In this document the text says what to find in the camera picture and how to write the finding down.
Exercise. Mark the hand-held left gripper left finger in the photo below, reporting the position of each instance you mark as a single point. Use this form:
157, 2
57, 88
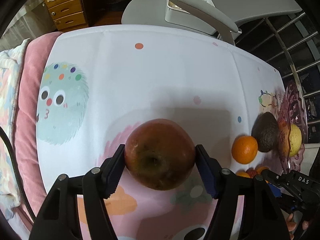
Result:
113, 173

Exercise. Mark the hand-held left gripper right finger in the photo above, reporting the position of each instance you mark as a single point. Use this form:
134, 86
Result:
207, 177

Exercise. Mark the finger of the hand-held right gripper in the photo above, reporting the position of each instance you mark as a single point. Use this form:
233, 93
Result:
282, 180

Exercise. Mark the yellow pear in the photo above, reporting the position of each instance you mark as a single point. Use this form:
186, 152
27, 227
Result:
296, 140

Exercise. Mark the red apple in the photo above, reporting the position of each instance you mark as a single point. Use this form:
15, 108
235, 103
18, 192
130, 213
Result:
160, 153

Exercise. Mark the purple glass bowl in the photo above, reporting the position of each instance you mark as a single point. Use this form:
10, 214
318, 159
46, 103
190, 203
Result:
290, 100

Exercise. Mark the person's right hand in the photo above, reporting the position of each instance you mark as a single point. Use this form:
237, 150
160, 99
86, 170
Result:
292, 223

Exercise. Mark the orange tangerine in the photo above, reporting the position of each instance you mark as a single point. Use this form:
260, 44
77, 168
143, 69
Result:
244, 150
262, 169

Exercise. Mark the red lychee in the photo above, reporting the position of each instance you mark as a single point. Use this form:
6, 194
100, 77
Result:
251, 173

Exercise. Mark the small yellowish tangerine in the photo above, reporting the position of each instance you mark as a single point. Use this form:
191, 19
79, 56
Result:
242, 174

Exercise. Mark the dark avocado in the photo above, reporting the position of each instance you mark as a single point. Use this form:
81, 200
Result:
265, 135

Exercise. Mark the cartoon printed tablecloth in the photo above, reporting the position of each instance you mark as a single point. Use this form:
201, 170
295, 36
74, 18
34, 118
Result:
162, 80

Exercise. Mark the pink quilt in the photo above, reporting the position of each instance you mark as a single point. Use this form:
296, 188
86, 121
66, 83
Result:
30, 80

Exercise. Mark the metal window grille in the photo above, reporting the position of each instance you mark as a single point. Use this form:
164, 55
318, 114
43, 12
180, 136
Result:
300, 55

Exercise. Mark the floral blanket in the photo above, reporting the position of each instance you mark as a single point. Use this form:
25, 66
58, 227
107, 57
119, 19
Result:
7, 105

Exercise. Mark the wooden desk with drawers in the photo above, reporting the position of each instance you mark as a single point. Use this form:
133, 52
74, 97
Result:
67, 10

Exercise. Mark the grey office chair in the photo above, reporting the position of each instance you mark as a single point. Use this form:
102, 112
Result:
250, 2

